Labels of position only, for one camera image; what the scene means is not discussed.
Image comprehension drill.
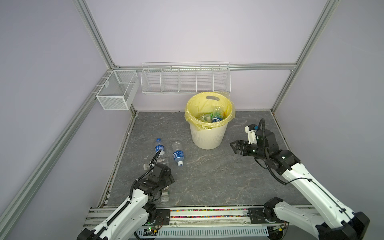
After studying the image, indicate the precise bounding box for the clear bottle blue label white cap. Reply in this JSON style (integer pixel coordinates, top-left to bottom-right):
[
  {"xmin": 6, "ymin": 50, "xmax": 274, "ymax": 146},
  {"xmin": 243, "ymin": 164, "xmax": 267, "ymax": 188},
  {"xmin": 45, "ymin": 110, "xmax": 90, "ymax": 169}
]
[{"xmin": 211, "ymin": 107, "xmax": 224, "ymax": 123}]

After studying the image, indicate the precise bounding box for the clear bottle green label front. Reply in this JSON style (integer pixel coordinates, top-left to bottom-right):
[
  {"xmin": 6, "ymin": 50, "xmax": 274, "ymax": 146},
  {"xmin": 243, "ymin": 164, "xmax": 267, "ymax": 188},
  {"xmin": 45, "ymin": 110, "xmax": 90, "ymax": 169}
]
[{"xmin": 161, "ymin": 187, "xmax": 170, "ymax": 203}]

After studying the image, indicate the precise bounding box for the clear bottle green white label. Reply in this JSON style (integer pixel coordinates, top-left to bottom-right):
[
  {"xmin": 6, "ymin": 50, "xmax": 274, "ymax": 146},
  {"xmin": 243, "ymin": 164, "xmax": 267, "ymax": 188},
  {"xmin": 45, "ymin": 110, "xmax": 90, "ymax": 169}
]
[{"xmin": 199, "ymin": 113, "xmax": 212, "ymax": 123}]

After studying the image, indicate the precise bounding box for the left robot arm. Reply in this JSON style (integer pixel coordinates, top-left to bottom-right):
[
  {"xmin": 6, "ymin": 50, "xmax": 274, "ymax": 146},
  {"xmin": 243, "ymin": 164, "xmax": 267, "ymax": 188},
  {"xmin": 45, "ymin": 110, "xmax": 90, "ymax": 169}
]
[{"xmin": 77, "ymin": 151, "xmax": 175, "ymax": 240}]

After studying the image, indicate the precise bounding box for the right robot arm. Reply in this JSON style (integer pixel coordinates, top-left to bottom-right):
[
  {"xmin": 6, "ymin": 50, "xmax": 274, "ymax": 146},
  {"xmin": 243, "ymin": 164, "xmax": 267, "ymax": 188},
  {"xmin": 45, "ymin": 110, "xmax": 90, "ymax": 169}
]
[{"xmin": 230, "ymin": 125, "xmax": 370, "ymax": 240}]

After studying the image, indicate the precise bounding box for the cream plastic waste bin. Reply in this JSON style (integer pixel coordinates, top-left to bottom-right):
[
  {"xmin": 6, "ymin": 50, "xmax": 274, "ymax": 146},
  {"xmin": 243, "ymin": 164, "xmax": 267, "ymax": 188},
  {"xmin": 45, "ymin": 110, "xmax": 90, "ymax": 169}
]
[{"xmin": 190, "ymin": 124, "xmax": 228, "ymax": 150}]

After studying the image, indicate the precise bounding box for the yellow bin liner bag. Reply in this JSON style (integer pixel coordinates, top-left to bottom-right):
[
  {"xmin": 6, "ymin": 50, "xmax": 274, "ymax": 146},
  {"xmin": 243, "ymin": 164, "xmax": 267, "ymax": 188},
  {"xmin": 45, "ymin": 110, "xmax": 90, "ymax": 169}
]
[{"xmin": 185, "ymin": 92, "xmax": 236, "ymax": 131}]

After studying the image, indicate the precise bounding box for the small clear bottle lying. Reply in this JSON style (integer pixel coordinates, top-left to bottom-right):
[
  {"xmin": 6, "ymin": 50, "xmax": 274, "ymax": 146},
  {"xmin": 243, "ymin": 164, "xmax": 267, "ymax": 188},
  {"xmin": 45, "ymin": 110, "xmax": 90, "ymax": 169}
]
[{"xmin": 143, "ymin": 158, "xmax": 169, "ymax": 171}]

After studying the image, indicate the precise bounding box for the Pocari bottle blue label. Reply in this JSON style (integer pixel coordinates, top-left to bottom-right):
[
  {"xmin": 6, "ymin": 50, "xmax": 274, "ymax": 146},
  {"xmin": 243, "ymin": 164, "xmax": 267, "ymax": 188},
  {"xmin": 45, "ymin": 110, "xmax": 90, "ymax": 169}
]
[{"xmin": 172, "ymin": 141, "xmax": 185, "ymax": 167}]

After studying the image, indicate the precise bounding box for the small bottle blue cap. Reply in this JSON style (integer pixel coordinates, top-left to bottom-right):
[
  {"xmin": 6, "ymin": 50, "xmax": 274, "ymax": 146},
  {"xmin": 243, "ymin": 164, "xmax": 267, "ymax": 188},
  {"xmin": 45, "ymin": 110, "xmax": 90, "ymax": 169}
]
[{"xmin": 155, "ymin": 138, "xmax": 165, "ymax": 158}]

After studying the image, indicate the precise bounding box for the white mesh box basket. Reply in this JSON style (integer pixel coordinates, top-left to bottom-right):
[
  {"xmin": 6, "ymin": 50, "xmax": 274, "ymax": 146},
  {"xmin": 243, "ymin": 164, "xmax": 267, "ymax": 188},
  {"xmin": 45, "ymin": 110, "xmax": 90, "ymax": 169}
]
[{"xmin": 96, "ymin": 70, "xmax": 140, "ymax": 111}]

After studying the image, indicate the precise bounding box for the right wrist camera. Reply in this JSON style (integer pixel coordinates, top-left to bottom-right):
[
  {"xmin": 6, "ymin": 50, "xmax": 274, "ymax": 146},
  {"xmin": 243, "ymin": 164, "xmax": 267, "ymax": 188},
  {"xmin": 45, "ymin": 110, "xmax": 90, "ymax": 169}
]
[{"xmin": 245, "ymin": 124, "xmax": 259, "ymax": 144}]

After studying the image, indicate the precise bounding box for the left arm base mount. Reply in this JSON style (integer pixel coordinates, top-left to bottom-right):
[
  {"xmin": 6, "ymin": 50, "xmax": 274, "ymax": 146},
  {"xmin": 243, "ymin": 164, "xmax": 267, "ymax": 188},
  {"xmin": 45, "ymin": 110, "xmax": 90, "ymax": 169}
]
[{"xmin": 145, "ymin": 209, "xmax": 171, "ymax": 226}]

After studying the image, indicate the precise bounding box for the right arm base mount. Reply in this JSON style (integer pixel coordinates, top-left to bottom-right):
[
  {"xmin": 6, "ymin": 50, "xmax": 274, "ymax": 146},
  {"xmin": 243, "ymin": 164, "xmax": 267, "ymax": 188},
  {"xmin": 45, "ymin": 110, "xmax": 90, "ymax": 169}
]
[{"xmin": 247, "ymin": 208, "xmax": 284, "ymax": 224}]

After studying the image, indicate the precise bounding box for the aluminium front rail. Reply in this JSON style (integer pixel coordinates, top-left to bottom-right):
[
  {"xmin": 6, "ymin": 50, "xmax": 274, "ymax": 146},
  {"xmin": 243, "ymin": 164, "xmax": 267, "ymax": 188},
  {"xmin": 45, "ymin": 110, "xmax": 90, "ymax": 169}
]
[{"xmin": 83, "ymin": 204, "xmax": 336, "ymax": 230}]

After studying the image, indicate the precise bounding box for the white vented cable duct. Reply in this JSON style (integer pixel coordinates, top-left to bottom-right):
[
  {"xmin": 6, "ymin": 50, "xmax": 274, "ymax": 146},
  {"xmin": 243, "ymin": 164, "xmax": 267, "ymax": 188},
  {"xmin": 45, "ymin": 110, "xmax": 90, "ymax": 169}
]
[{"xmin": 136, "ymin": 226, "xmax": 270, "ymax": 240}]

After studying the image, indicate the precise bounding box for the white wire shelf basket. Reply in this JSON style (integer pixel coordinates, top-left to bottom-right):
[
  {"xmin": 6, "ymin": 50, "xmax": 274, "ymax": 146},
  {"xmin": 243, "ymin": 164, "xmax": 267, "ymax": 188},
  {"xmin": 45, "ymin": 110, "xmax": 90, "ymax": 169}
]
[{"xmin": 141, "ymin": 62, "xmax": 232, "ymax": 95}]

